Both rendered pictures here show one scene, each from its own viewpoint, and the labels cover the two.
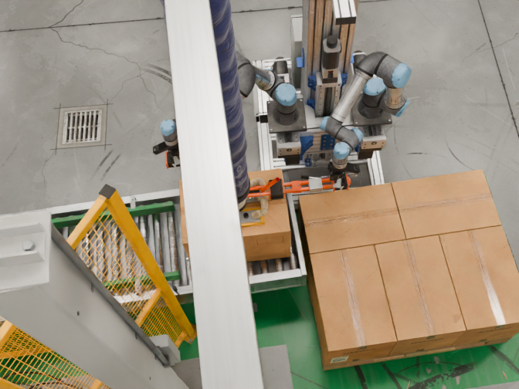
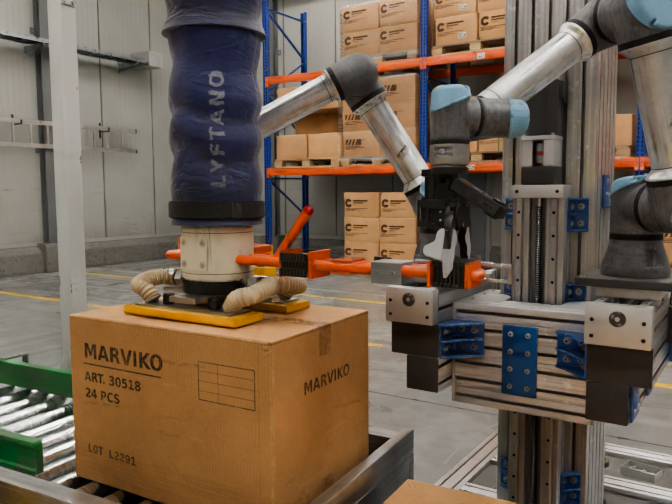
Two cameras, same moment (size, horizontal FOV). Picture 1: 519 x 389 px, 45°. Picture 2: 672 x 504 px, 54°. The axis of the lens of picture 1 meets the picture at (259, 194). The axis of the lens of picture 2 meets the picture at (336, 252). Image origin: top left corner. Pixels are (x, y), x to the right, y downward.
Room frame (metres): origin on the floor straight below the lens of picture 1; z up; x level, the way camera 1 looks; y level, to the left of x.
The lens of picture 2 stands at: (0.34, -0.93, 1.24)
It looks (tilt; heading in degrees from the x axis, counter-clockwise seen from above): 5 degrees down; 32
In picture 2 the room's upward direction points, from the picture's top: straight up
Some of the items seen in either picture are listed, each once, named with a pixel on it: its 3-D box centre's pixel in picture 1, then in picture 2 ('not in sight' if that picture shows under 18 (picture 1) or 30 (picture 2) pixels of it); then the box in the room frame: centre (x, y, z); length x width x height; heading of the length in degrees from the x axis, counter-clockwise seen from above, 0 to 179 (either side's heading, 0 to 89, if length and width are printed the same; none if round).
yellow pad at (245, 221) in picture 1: (233, 218); (191, 306); (1.44, 0.16, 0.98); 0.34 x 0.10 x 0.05; 91
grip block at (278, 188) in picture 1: (276, 189); (304, 262); (1.54, -0.09, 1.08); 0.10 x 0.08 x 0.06; 1
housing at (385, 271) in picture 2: (315, 185); (392, 271); (1.54, -0.31, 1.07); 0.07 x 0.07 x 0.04; 1
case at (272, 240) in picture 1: (235, 219); (222, 392); (1.53, 0.15, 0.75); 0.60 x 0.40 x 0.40; 91
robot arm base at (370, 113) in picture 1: (371, 103); (635, 253); (2.03, -0.70, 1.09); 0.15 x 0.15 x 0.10
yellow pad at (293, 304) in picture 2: not in sight; (243, 295); (1.63, 0.16, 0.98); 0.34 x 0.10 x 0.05; 91
